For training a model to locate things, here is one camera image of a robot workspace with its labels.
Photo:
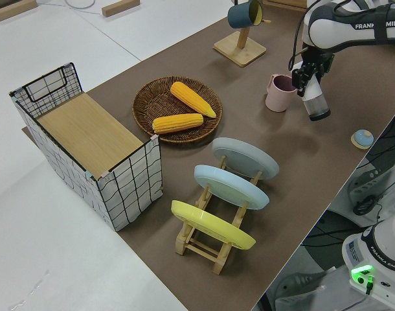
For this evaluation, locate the light blue plate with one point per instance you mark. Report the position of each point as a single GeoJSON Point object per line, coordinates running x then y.
{"type": "Point", "coordinates": [231, 186]}

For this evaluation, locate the blue service bell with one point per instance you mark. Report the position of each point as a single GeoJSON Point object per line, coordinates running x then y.
{"type": "Point", "coordinates": [362, 138]}

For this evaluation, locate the wooden mug rack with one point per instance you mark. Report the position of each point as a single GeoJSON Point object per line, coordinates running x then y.
{"type": "Point", "coordinates": [241, 52]}

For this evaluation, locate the grey plate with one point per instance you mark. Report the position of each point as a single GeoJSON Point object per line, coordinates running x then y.
{"type": "Point", "coordinates": [246, 155]}

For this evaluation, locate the wooden plate rack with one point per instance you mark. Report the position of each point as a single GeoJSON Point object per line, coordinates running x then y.
{"type": "Point", "coordinates": [197, 251]}

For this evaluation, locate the brown table mat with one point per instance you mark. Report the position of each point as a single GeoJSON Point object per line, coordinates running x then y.
{"type": "Point", "coordinates": [281, 194]}

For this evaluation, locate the dark blue mug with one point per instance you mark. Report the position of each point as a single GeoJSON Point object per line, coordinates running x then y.
{"type": "Point", "coordinates": [239, 16]}

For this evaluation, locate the pink mug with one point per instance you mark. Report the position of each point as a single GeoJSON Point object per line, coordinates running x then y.
{"type": "Point", "coordinates": [276, 100]}

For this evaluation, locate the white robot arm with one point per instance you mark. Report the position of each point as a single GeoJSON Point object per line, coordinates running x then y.
{"type": "Point", "coordinates": [346, 26]}

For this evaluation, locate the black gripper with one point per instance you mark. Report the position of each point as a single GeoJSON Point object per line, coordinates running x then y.
{"type": "Point", "coordinates": [317, 58]}

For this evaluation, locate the wooden block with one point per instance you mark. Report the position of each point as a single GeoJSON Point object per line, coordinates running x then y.
{"type": "Point", "coordinates": [119, 7]}
{"type": "Point", "coordinates": [13, 9]}

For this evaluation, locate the brown wicker basket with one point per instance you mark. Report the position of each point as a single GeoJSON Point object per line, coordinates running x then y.
{"type": "Point", "coordinates": [145, 103]}

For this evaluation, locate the yellow corn cob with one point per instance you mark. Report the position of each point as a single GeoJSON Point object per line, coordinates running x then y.
{"type": "Point", "coordinates": [178, 123]}
{"type": "Point", "coordinates": [192, 98]}

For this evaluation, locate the yellow plate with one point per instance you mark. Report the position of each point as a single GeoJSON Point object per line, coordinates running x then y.
{"type": "Point", "coordinates": [210, 223]}

